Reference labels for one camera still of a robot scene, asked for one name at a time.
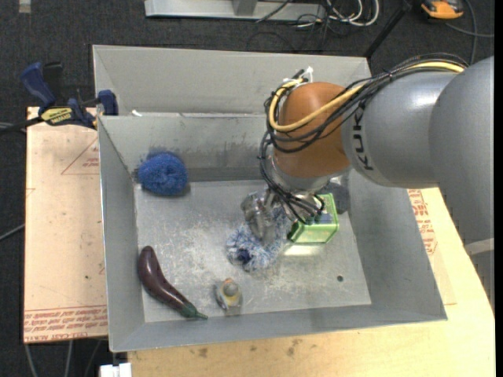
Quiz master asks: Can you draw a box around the blue and white cloth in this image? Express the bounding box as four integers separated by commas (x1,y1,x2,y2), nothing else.
225,206,292,273

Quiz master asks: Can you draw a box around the green box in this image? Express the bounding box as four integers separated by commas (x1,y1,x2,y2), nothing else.
287,192,340,245

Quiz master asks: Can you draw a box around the grey metal bin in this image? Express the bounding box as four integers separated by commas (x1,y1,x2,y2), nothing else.
92,44,449,353

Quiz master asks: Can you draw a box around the blue round scrubber sponge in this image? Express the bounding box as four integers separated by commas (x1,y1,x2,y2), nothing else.
136,151,190,197

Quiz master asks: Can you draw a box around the purple toy eggplant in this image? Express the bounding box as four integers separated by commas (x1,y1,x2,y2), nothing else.
136,245,209,321

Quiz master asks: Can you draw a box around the brown cardboard board red print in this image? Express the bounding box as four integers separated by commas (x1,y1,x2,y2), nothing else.
22,106,109,344

